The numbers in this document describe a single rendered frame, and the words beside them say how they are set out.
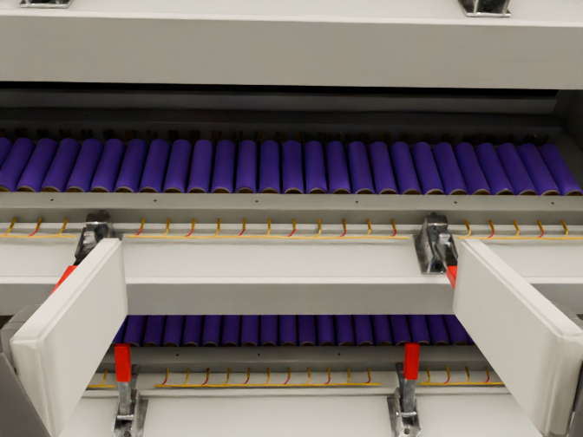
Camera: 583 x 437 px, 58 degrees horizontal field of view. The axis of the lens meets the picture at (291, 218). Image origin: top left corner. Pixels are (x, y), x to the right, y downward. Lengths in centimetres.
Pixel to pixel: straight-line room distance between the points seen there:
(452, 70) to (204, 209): 21
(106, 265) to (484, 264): 12
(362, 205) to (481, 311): 26
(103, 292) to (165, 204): 26
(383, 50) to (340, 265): 17
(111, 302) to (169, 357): 38
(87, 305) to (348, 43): 24
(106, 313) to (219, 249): 26
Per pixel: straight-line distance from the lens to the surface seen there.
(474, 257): 19
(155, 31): 34
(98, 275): 17
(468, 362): 59
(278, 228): 43
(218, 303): 43
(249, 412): 55
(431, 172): 48
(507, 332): 17
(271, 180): 45
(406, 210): 44
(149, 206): 44
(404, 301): 44
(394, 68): 36
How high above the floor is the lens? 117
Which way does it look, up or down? 29 degrees down
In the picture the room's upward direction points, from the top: 2 degrees clockwise
